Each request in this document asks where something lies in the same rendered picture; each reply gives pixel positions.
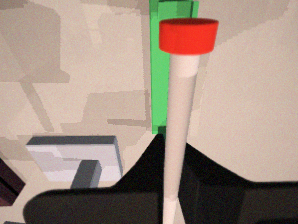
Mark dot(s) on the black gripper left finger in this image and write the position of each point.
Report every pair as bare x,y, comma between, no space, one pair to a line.
137,198

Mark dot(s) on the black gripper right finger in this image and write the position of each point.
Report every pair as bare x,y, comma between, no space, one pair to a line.
212,194

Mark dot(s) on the white pin with red head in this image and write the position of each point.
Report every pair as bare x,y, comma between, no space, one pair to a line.
185,39

